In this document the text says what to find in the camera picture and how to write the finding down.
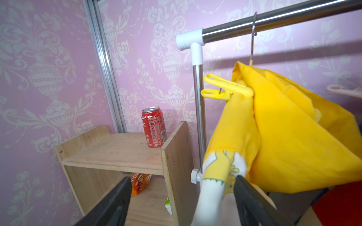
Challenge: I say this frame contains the wooden two-tier shelf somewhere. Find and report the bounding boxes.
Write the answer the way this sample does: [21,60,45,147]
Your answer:
[55,121,199,226]

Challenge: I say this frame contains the green white drink carton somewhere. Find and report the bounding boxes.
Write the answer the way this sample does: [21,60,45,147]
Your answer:
[165,196,173,216]

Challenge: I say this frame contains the yellow clothespin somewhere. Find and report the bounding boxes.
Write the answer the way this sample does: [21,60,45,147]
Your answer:
[201,73,254,101]

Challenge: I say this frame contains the orange snack bag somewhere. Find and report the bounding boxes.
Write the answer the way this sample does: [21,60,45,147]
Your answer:
[131,173,152,196]

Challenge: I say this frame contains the wooden clothes hanger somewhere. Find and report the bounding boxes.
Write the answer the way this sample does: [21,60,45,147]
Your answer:
[249,12,257,66]

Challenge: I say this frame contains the blue red white jacket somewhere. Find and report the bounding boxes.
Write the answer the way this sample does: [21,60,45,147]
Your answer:
[312,181,362,226]

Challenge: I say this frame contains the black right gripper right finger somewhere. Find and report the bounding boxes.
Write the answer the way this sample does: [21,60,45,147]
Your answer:
[233,176,291,226]

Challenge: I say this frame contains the yellow white dinosaur jacket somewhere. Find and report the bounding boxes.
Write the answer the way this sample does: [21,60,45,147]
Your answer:
[191,62,362,226]

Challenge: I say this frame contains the red soda can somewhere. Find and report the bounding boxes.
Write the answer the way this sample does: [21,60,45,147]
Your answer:
[141,106,167,148]

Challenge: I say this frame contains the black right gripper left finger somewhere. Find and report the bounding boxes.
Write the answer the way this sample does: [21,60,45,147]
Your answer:
[75,177,132,226]

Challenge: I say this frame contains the steel clothes rack white joints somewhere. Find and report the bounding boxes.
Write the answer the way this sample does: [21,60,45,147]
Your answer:
[175,0,362,185]

